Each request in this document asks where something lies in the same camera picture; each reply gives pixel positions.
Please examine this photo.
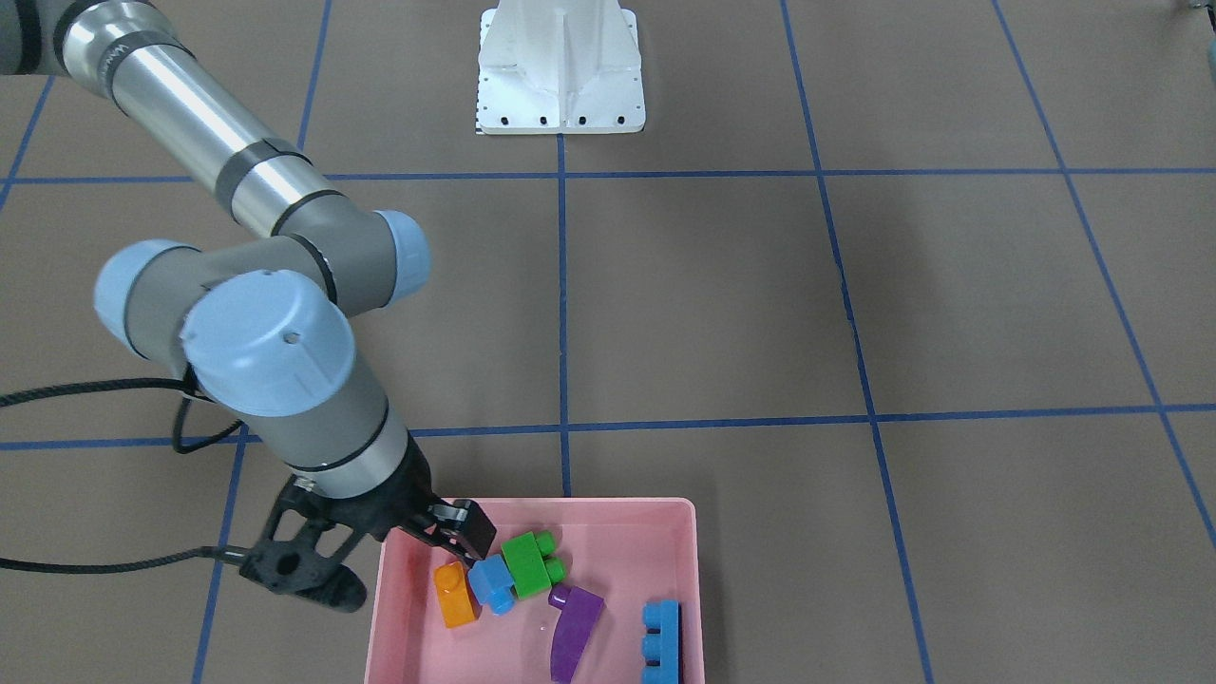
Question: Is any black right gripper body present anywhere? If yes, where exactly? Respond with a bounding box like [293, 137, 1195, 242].
[313, 432, 445, 553]

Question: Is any small blue stud block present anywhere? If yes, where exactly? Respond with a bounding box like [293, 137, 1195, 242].
[467, 554, 516, 616]

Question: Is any green stud block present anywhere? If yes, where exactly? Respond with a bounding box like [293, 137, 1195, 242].
[501, 531, 565, 600]

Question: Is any orange sloped block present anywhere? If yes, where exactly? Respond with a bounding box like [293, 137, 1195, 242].
[430, 561, 482, 630]

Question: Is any purple sloped block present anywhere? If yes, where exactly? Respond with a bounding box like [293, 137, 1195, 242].
[547, 583, 606, 683]

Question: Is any long blue stud block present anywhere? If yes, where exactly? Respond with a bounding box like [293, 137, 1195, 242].
[641, 600, 682, 684]

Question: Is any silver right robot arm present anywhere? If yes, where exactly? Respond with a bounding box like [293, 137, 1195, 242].
[2, 1, 496, 581]

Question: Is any pink plastic box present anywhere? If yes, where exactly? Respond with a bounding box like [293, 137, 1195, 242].
[364, 498, 708, 683]

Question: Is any black camera cable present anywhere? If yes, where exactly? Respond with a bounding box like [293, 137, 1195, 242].
[0, 379, 253, 576]

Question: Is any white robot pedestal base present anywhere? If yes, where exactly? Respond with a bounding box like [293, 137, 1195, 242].
[475, 1, 647, 136]

